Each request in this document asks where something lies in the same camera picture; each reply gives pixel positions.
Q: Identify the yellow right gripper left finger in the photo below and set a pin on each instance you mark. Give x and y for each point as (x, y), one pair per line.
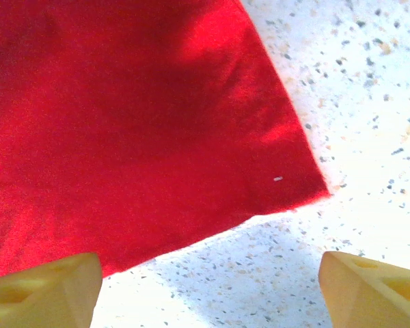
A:
(54, 294)

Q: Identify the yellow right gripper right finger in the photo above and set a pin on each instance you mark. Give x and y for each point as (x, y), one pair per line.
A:
(362, 297)

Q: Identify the red t-shirt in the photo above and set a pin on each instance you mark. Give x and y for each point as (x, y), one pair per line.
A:
(123, 136)

